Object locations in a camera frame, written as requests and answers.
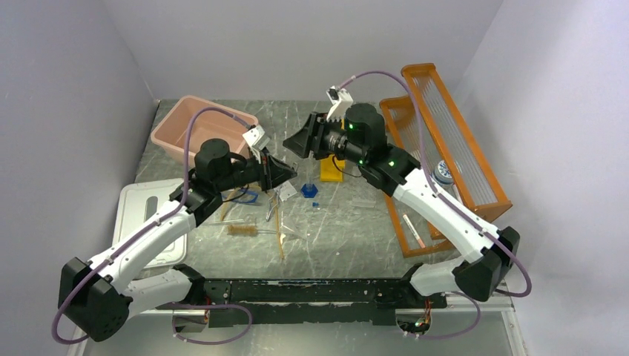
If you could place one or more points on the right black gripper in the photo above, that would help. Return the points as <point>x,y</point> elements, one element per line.
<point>308,138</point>

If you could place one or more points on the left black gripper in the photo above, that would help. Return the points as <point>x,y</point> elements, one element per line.
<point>271,172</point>

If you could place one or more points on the blue base graduated cylinder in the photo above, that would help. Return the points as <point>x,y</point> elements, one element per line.
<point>309,189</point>

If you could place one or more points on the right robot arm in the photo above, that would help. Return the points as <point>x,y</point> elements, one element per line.
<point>487,252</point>

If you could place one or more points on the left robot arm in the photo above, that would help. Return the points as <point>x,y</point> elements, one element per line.
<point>101,294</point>

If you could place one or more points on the white paper packet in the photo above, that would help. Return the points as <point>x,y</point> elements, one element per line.
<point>285,191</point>

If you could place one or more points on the tan rubber tubing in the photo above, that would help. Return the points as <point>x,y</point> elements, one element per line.
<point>227,206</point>

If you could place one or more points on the metal forceps scissors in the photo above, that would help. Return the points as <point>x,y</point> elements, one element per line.
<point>274,204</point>

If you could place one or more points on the yellow test tube rack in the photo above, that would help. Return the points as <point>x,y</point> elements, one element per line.
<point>331,168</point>

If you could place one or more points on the blue safety glasses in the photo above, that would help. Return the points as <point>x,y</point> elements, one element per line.
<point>245,195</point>

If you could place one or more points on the brown test tube brush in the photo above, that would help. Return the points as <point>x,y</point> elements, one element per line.
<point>241,229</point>

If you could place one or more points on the clear acrylic tube rack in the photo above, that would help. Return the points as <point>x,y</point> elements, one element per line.
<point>361,202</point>

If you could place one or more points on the pink plastic bin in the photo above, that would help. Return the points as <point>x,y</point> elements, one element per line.
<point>170,133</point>

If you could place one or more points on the orange wooden shelf rack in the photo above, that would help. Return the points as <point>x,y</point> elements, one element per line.
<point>429,120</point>

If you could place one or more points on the white blue small jar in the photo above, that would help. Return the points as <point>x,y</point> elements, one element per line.
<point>442,175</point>

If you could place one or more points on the white plastic lid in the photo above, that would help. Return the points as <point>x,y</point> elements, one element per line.
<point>137,203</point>

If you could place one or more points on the white orange marker pen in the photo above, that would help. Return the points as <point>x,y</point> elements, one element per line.
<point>414,232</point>

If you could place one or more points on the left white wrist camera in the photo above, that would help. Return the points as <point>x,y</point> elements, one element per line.
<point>256,140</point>

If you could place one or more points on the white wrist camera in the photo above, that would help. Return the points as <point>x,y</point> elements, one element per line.
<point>256,140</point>
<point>341,101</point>

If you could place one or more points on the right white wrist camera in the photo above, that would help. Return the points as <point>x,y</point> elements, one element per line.
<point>341,101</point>

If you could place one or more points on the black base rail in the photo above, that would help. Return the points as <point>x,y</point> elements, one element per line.
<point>275,301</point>

